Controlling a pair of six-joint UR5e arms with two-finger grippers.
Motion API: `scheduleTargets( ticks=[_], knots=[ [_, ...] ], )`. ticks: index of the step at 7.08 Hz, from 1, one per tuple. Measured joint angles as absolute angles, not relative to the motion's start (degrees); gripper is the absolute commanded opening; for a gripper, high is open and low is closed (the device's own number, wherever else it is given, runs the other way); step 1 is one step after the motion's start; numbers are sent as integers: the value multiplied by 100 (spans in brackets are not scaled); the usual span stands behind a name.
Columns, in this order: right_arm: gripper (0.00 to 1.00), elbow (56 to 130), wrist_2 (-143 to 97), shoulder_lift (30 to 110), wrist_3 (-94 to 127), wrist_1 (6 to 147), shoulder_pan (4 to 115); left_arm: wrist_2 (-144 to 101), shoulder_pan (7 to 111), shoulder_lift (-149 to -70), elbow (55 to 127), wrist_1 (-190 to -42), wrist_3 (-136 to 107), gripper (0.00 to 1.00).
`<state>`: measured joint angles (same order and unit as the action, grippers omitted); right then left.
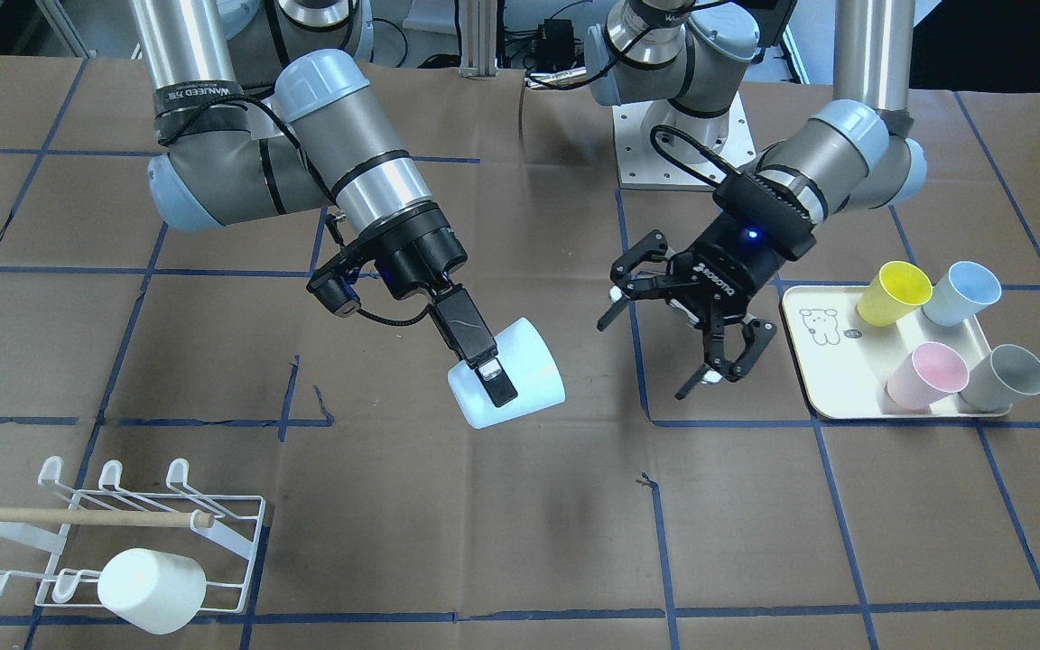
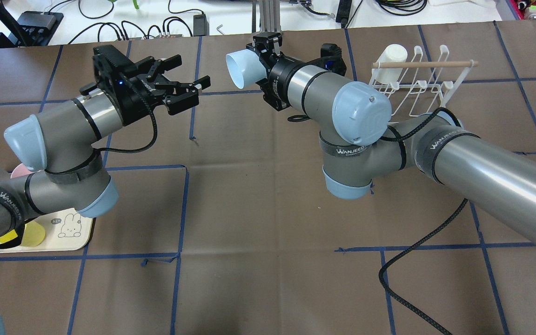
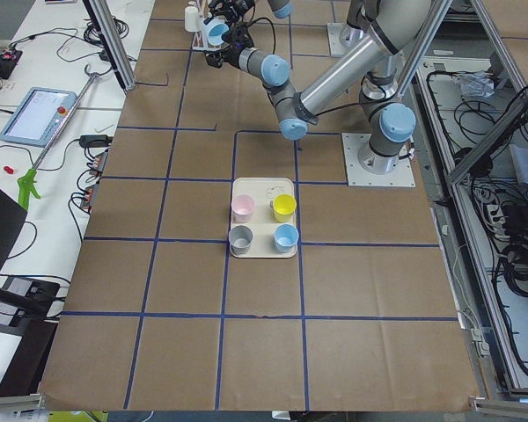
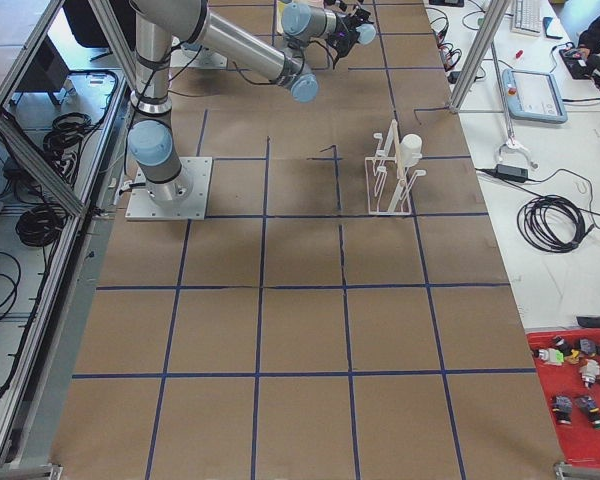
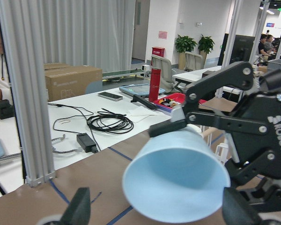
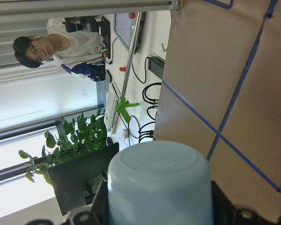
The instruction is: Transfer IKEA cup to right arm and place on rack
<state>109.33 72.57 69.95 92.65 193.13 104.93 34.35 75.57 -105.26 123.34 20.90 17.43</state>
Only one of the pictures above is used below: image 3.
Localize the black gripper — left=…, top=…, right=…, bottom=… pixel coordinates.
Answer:
left=222, top=24, right=252, bottom=66
left=210, top=0, right=255, bottom=20

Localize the light blue cup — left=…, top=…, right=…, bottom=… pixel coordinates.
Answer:
left=274, top=223, right=299, bottom=253
left=203, top=18, right=230, bottom=47

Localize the white ikea cup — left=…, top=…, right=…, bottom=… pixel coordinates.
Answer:
left=184, top=5, right=202, bottom=33

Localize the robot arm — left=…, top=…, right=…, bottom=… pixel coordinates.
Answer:
left=209, top=1, right=432, bottom=141
left=208, top=0, right=293, bottom=22

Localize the pink cup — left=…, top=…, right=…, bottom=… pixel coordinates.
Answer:
left=231, top=194, right=255, bottom=223

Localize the yellow cup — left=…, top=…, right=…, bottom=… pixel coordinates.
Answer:
left=272, top=193, right=297, bottom=222

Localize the grey cup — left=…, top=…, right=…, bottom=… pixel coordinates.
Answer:
left=228, top=225, right=253, bottom=256

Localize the cream rabbit tray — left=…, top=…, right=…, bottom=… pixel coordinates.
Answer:
left=230, top=178, right=298, bottom=258

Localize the blue teach pendant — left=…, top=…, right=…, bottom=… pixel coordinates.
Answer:
left=0, top=87, right=77, bottom=148

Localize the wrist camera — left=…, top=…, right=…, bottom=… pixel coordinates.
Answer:
left=204, top=51, right=224, bottom=69

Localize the white wire cup rack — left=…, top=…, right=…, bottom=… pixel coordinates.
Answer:
left=187, top=1, right=222, bottom=52

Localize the green-handled reacher grabber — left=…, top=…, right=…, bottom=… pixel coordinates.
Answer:
left=17, top=64, right=100, bottom=211

